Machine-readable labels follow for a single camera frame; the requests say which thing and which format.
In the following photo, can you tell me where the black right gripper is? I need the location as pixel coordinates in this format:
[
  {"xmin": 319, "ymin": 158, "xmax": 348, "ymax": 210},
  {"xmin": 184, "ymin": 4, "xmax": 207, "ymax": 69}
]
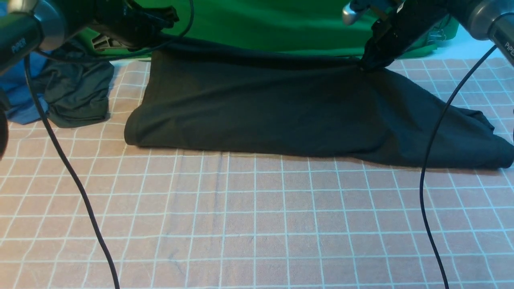
[{"xmin": 359, "ymin": 0, "xmax": 448, "ymax": 72}]

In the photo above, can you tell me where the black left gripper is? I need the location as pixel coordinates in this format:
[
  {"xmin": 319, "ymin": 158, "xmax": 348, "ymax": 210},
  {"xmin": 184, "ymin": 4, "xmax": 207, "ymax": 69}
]
[{"xmin": 64, "ymin": 0, "xmax": 179, "ymax": 52}]

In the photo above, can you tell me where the dark gray long-sleeve shirt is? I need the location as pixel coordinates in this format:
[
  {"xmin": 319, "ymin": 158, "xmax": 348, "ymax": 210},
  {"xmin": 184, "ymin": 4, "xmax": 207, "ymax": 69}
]
[{"xmin": 124, "ymin": 38, "xmax": 514, "ymax": 170}]

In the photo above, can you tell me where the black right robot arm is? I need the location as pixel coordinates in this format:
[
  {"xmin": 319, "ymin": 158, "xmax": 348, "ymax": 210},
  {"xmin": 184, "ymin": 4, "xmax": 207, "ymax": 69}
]
[{"xmin": 359, "ymin": 0, "xmax": 514, "ymax": 71}]

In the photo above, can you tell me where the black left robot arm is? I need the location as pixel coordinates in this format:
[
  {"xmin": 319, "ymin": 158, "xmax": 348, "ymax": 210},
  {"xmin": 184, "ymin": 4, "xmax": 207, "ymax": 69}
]
[{"xmin": 1, "ymin": 0, "xmax": 179, "ymax": 154}]

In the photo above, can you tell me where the metal binder clip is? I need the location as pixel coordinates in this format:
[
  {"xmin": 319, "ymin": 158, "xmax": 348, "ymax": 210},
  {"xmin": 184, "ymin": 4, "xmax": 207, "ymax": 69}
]
[{"xmin": 426, "ymin": 29, "xmax": 447, "ymax": 45}]

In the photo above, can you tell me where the crumpled dark gray garment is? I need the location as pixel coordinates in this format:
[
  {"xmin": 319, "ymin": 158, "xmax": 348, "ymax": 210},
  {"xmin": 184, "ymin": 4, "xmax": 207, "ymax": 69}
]
[{"xmin": 33, "ymin": 60, "xmax": 114, "ymax": 128}]

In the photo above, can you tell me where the green backdrop cloth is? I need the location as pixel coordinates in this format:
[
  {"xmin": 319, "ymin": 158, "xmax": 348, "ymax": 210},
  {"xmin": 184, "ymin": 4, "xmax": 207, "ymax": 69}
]
[{"xmin": 76, "ymin": 0, "xmax": 460, "ymax": 61}]

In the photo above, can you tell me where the blue garment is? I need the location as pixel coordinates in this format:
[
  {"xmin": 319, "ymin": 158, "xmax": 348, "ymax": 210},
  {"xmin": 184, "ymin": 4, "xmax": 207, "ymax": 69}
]
[{"xmin": 0, "ymin": 53, "xmax": 49, "ymax": 125}]

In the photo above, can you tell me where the pink grid tablecloth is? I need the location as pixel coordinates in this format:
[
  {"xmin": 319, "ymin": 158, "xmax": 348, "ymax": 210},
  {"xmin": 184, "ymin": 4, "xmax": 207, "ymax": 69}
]
[{"xmin": 0, "ymin": 59, "xmax": 514, "ymax": 289}]

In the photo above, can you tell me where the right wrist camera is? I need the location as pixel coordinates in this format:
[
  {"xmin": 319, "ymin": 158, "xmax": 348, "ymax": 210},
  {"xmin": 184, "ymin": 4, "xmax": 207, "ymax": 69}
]
[{"xmin": 342, "ymin": 0, "xmax": 404, "ymax": 25}]

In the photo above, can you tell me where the black right camera cable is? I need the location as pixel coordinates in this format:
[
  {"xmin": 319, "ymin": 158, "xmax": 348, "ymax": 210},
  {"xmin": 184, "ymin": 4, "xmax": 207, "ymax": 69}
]
[{"xmin": 419, "ymin": 44, "xmax": 498, "ymax": 289}]

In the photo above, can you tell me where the black camera cable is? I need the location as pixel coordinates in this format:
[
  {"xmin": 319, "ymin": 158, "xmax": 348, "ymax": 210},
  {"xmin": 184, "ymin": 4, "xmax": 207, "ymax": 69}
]
[
  {"xmin": 22, "ymin": 0, "xmax": 195, "ymax": 289},
  {"xmin": 419, "ymin": 44, "xmax": 498, "ymax": 289}
]

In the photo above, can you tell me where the black left camera cable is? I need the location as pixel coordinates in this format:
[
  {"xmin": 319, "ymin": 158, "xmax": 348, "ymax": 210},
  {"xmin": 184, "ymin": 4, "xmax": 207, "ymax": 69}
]
[{"xmin": 22, "ymin": 0, "xmax": 195, "ymax": 289}]

